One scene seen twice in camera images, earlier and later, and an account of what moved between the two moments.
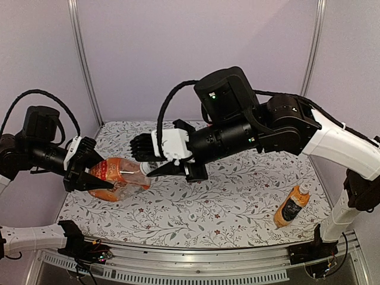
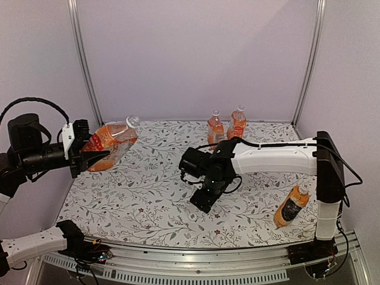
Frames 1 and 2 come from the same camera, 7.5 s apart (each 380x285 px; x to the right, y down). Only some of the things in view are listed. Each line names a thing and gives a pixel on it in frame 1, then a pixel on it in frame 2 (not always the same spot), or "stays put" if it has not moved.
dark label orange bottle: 296,199 stays put
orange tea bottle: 127,177 -> 116,137
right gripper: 171,168 -> 204,203
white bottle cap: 192,217 stays put
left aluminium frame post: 74,10 stays put
